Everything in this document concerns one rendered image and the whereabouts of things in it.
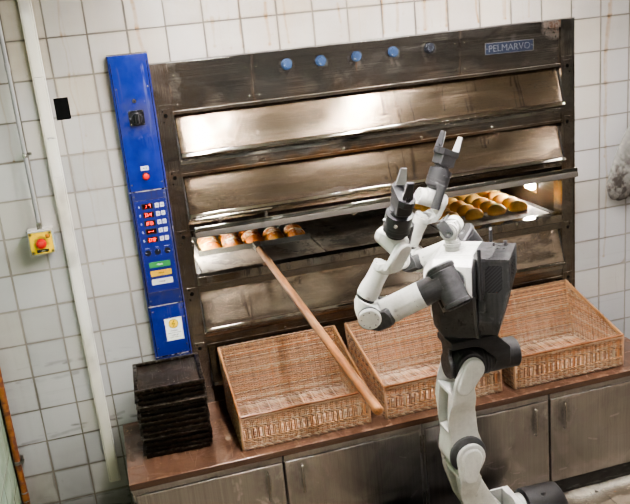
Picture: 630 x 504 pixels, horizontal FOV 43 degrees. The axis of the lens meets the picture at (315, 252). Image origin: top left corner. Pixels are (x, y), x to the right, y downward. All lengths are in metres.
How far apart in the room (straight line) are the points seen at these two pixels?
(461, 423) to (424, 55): 1.61
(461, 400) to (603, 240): 1.58
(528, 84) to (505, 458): 1.70
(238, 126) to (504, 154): 1.27
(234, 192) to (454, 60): 1.15
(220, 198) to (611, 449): 2.11
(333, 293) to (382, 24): 1.21
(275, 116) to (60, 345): 1.34
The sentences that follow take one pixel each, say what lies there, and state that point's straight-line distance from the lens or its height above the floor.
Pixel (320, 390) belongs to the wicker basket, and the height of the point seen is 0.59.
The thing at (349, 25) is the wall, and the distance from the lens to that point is 3.56.
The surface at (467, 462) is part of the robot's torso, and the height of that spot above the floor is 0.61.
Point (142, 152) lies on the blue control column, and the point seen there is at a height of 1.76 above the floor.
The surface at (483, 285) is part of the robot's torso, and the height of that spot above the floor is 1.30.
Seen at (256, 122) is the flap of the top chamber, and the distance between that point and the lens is 3.48.
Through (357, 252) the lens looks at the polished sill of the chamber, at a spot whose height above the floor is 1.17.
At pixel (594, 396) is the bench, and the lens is 3.86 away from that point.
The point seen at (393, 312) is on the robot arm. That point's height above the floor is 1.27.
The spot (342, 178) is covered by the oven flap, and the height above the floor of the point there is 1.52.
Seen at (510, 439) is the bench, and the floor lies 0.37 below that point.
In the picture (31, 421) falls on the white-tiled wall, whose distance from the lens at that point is 3.77.
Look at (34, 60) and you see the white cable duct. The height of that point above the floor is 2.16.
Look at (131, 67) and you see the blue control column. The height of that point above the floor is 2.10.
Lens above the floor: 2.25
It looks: 17 degrees down
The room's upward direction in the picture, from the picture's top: 6 degrees counter-clockwise
